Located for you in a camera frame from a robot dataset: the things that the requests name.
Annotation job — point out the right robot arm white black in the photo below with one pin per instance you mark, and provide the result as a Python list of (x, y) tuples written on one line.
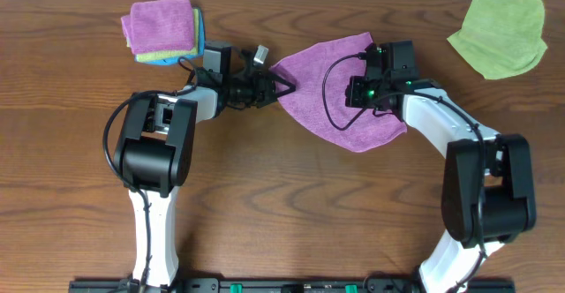
[(487, 197)]

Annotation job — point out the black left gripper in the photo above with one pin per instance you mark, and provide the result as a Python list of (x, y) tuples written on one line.
[(260, 91)]

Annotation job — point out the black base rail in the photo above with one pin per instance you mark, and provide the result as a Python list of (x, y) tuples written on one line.
[(213, 285)]

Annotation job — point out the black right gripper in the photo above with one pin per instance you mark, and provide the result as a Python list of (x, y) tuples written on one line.
[(353, 92)]

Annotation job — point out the purple microfiber cloth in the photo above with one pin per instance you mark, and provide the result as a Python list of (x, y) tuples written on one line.
[(319, 100)]

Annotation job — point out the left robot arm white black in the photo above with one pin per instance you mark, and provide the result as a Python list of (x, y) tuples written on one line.
[(154, 148)]

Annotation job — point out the folded blue cloth in stack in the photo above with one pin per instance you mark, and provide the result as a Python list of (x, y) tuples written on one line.
[(201, 41)]

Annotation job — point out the folded yellow-green cloth in stack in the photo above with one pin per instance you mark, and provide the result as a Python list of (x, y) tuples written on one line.
[(176, 54)]

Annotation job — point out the folded purple cloth on stack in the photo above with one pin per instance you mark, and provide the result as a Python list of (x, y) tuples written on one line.
[(159, 25)]

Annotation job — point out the green microfiber cloth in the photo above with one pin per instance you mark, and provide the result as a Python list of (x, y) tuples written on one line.
[(501, 38)]

